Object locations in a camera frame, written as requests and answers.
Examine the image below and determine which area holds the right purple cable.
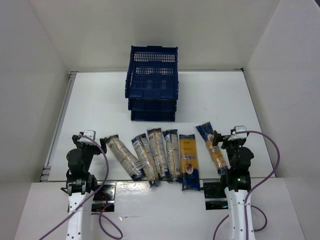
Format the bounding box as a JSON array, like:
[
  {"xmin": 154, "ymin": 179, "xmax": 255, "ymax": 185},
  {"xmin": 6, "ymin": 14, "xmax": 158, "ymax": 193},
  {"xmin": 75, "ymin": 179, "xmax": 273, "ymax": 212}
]
[{"xmin": 212, "ymin": 130, "xmax": 281, "ymax": 240}]

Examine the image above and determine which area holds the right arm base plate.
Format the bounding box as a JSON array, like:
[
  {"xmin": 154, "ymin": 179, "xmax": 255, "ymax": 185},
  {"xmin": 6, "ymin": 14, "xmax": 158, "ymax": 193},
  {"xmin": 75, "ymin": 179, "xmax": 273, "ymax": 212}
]
[{"xmin": 203, "ymin": 181, "xmax": 228, "ymax": 210}]

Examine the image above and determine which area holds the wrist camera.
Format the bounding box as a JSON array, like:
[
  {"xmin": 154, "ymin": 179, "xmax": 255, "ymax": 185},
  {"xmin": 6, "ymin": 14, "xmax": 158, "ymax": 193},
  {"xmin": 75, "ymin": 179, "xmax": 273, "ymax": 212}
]
[
  {"xmin": 229, "ymin": 125, "xmax": 248, "ymax": 141},
  {"xmin": 78, "ymin": 130, "xmax": 96, "ymax": 145}
]

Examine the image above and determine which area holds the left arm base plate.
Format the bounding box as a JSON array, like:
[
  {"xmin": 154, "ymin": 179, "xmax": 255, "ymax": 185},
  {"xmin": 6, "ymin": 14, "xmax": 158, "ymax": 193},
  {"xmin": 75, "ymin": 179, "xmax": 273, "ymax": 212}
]
[{"xmin": 91, "ymin": 182, "xmax": 116, "ymax": 213}]

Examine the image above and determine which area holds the leftmost spaghetti bag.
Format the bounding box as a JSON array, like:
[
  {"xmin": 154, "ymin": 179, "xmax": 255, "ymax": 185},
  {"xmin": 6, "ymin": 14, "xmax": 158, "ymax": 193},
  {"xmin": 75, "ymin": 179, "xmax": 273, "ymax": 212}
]
[{"xmin": 106, "ymin": 134, "xmax": 144, "ymax": 182}]

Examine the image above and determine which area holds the blue stacked tray shelf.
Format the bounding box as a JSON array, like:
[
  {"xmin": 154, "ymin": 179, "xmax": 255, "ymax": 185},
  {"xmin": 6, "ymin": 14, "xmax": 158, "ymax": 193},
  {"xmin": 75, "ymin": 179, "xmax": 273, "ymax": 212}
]
[{"xmin": 125, "ymin": 46, "xmax": 179, "ymax": 122}]

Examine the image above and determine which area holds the yellow blue spaghetti bag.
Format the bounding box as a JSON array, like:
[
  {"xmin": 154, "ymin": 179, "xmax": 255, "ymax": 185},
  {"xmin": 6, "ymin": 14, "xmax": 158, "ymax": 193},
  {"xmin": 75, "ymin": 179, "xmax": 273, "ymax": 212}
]
[{"xmin": 179, "ymin": 134, "xmax": 201, "ymax": 191}]

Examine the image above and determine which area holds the aluminium table edge rail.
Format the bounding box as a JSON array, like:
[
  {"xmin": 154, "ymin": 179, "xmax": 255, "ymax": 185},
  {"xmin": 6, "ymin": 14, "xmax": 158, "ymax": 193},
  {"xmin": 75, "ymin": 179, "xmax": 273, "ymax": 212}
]
[{"xmin": 39, "ymin": 71, "xmax": 78, "ymax": 182}]

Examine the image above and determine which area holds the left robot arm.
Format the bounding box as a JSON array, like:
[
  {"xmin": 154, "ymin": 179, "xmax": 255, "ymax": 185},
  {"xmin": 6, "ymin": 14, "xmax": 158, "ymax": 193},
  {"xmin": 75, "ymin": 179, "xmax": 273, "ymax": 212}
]
[{"xmin": 66, "ymin": 130, "xmax": 102, "ymax": 240}]

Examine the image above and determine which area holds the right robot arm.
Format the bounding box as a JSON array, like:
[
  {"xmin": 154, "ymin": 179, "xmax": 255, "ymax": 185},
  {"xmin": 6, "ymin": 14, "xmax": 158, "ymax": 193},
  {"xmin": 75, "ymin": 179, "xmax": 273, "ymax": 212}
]
[{"xmin": 212, "ymin": 125, "xmax": 256, "ymax": 240}]

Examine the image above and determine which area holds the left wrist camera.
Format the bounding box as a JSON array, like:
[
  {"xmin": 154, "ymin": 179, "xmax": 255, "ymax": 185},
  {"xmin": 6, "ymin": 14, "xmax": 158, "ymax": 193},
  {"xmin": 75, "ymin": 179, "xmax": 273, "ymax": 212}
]
[{"xmin": 78, "ymin": 130, "xmax": 96, "ymax": 145}]

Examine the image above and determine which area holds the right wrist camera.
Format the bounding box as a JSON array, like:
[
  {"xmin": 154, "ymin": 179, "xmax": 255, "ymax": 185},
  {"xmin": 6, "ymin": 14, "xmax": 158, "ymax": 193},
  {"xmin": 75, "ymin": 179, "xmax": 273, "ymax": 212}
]
[{"xmin": 229, "ymin": 125, "xmax": 248, "ymax": 141}]

